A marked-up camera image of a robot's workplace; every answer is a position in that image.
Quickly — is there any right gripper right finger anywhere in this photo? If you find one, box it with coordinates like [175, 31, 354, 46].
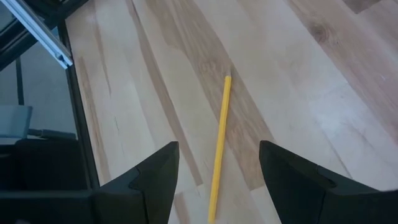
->
[259, 140, 381, 224]

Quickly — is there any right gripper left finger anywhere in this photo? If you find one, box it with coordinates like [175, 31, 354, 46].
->
[91, 141, 180, 224]

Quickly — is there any yellow pencil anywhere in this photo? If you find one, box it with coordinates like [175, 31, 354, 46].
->
[207, 75, 233, 224]

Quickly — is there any black chair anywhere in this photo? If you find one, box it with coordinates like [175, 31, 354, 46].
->
[0, 138, 90, 191]

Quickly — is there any grey box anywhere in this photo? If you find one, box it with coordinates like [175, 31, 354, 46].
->
[0, 105, 34, 139]

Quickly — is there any silver aluminium extrusion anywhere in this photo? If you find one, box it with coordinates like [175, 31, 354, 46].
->
[0, 0, 74, 70]

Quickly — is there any black table edge rail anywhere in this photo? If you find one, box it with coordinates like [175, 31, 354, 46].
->
[57, 19, 101, 190]

